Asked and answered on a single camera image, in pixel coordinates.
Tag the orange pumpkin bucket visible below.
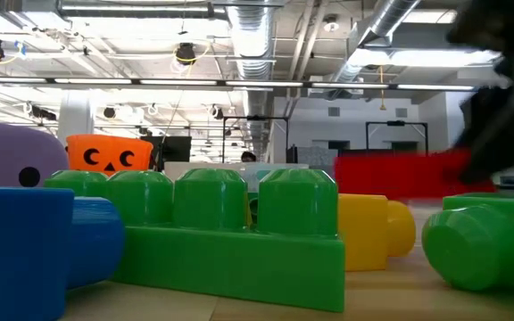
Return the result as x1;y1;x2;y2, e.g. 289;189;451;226
65;134;155;177

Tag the slanted silver air duct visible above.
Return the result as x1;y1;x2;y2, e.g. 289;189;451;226
327;0;422;86

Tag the purple foam die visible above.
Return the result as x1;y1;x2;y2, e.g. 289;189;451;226
0;119;70;188

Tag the black gantry frame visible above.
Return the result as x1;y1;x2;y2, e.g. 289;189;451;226
365;119;429;156
221;115;290;164

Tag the round silver air duct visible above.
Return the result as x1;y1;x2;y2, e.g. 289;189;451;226
225;0;282;162

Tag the long green toy block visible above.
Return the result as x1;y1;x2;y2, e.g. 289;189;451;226
44;168;347;314

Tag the blue toy block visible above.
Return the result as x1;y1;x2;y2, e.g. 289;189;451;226
0;185;127;321

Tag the red toy block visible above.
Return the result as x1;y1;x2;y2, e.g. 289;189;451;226
333;150;498;201

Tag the white building column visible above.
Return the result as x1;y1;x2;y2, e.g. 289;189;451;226
56;90;96;147

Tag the yellow toy block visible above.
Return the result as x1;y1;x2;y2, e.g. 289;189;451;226
337;192;418;273

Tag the yellow hanging cord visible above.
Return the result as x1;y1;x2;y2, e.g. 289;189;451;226
377;65;387;112

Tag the dark monitor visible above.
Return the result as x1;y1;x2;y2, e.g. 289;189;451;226
140;135;193;170

